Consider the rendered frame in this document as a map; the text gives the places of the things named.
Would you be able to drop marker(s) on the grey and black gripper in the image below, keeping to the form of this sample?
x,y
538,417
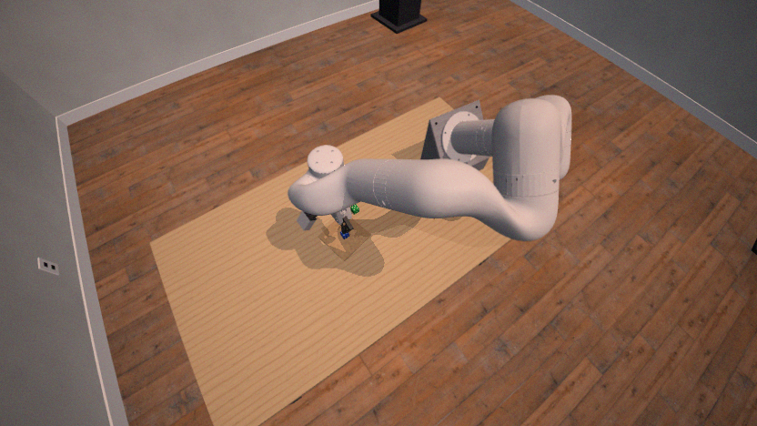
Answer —
x,y
343,216

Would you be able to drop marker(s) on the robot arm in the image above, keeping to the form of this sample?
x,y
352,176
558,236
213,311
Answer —
x,y
527,159

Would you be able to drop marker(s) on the brown mat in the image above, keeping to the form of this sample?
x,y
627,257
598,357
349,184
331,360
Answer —
x,y
344,247

